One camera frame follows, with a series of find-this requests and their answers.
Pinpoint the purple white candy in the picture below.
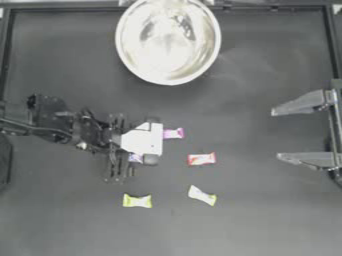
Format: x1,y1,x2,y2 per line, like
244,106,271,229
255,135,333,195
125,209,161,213
128,153,144,164

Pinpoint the magenta candy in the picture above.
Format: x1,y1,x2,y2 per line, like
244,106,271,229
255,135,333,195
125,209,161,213
161,127,185,140

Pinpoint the red candy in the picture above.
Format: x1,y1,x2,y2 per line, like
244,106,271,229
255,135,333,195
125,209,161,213
185,152,217,167

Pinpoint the lime green candy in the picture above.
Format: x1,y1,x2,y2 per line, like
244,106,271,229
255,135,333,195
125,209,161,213
121,193,153,209

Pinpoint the white candy with green end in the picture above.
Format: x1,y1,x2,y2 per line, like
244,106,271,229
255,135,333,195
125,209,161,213
186,184,219,207

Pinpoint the steel bowl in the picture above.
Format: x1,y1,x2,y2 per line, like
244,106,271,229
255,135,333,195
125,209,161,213
113,0,223,87

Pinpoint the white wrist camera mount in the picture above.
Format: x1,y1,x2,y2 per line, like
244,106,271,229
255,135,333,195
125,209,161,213
118,121,164,158

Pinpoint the black table frame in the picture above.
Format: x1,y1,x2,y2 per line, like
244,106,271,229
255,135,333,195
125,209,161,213
0,0,342,84

